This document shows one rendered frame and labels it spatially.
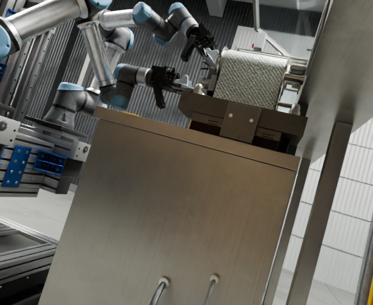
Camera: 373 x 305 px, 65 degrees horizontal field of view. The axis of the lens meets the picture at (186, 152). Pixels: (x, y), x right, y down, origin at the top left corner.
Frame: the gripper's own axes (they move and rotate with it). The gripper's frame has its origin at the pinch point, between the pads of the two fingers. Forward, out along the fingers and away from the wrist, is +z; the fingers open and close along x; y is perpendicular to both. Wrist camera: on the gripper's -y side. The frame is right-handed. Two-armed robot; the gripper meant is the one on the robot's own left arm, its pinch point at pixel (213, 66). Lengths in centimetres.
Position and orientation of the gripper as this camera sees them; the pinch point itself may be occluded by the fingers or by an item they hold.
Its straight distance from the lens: 131.4
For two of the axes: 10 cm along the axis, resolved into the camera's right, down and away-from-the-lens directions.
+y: 8.2, -5.7, -1.2
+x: 2.5, 1.6, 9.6
